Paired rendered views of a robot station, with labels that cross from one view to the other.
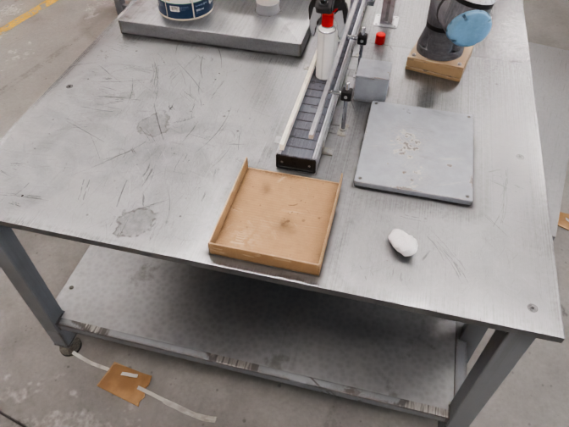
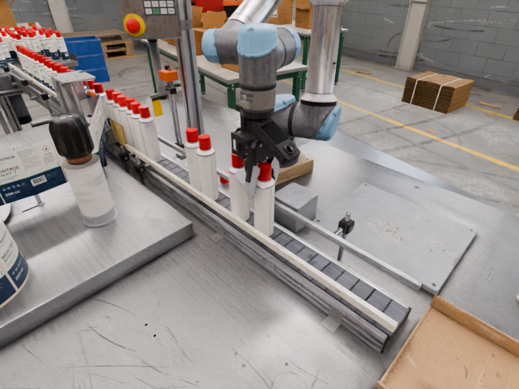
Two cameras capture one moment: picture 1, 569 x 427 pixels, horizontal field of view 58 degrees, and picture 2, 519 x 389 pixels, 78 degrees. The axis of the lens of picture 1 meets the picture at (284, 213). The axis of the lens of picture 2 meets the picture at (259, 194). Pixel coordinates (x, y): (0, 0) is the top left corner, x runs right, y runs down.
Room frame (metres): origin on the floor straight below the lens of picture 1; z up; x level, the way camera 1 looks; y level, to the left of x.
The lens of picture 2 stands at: (1.05, 0.44, 1.45)
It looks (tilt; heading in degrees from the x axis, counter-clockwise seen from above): 35 degrees down; 301
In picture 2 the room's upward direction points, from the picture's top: straight up
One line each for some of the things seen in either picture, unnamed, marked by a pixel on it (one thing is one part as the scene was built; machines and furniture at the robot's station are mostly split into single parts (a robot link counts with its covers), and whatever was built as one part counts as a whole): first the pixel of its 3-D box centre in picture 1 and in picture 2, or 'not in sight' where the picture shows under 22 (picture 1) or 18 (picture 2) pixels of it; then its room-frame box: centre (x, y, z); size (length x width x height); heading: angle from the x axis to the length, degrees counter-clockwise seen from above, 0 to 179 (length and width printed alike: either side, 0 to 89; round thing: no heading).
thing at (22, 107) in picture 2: not in sight; (11, 99); (3.72, -0.59, 0.71); 0.15 x 0.12 x 0.34; 76
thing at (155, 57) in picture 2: not in sight; (157, 68); (1.94, -0.37, 1.18); 0.04 x 0.04 x 0.21
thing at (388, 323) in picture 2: (322, 41); (215, 205); (1.53, -0.12, 0.90); 1.07 x 0.01 x 0.02; 166
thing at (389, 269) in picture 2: (345, 30); (234, 180); (1.52, -0.20, 0.95); 1.07 x 0.01 x 0.01; 166
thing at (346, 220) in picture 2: (337, 106); (338, 243); (1.18, -0.15, 0.91); 0.07 x 0.03 x 0.16; 76
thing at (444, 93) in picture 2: not in sight; (436, 91); (1.23, -4.41, 0.16); 0.65 x 0.54 x 0.32; 159
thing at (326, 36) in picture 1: (325, 46); (263, 201); (1.37, -0.12, 0.98); 0.05 x 0.05 x 0.20
